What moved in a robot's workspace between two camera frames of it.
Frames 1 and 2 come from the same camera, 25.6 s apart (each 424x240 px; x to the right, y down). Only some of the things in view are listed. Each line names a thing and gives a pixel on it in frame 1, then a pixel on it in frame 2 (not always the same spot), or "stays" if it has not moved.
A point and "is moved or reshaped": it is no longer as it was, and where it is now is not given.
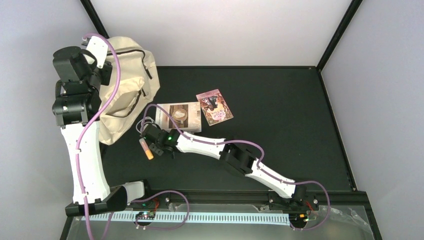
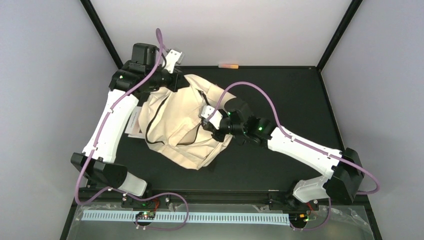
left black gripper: x=108 y=69 to x=176 y=81
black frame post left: x=94 y=17 stays
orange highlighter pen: x=146 y=148 to x=228 y=66
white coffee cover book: x=188 y=114 to x=133 y=128
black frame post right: x=354 y=6 stays
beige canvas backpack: x=138 y=85 is moved or reshaped
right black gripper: x=159 y=150 to x=210 y=127
